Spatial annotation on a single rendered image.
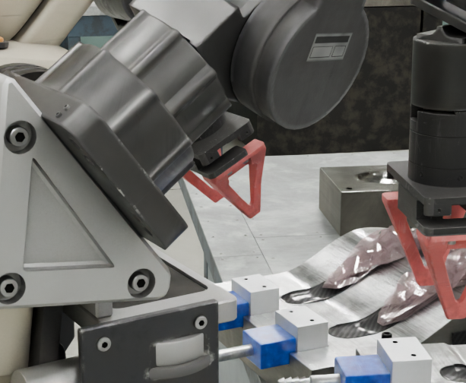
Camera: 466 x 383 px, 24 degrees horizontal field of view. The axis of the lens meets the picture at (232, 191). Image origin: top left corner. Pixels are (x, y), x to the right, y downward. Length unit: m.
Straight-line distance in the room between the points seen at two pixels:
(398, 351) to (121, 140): 0.51
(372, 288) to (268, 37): 0.73
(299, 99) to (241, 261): 0.98
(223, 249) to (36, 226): 1.07
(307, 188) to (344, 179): 0.22
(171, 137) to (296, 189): 1.38
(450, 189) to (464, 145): 0.03
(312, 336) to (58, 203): 0.62
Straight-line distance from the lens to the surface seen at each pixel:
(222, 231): 1.69
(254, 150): 1.08
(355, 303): 1.25
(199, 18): 0.57
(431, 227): 0.79
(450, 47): 0.79
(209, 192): 1.17
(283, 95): 0.58
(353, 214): 1.66
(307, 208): 1.81
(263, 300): 1.22
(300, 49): 0.57
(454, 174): 0.81
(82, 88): 0.54
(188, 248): 4.11
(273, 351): 1.12
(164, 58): 0.55
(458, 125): 0.80
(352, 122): 5.55
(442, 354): 1.06
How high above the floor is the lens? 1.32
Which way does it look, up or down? 16 degrees down
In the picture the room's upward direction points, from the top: straight up
